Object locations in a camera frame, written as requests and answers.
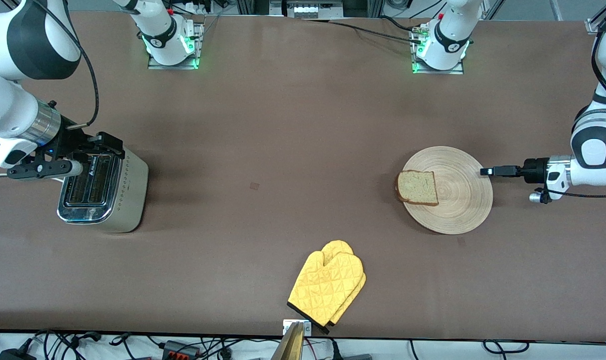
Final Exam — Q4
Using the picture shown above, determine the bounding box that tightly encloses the small metal clamp bracket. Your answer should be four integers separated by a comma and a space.
283, 320, 312, 337

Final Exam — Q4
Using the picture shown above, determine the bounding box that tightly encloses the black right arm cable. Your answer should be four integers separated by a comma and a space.
38, 0, 100, 131

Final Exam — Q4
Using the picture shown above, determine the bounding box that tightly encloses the red black connector block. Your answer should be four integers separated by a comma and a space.
163, 340, 201, 359

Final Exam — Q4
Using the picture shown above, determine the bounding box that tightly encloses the brown bread slice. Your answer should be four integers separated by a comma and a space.
395, 169, 439, 207

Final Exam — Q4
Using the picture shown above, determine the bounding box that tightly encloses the round wooden plate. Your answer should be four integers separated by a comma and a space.
401, 145, 494, 236

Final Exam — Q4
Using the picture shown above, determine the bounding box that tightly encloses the black plug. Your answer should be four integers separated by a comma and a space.
330, 340, 373, 360

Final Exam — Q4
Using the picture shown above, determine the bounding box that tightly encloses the white power strip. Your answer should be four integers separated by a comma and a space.
287, 0, 344, 19

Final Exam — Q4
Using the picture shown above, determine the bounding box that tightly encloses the black cable on table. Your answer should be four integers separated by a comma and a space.
328, 16, 424, 45

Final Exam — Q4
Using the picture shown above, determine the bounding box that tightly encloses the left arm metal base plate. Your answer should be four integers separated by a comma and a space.
412, 25, 465, 76

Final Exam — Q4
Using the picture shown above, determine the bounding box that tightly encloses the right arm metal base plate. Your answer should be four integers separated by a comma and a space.
148, 22, 204, 71

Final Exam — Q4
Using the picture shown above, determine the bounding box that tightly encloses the brass coloured bar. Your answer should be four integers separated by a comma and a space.
271, 322, 304, 360

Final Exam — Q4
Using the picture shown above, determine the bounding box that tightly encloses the silver two-slot toaster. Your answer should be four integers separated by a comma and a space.
57, 145, 150, 234

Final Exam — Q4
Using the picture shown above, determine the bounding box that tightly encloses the yellow quilted oven mitt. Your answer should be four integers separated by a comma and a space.
287, 250, 364, 335
321, 240, 367, 327

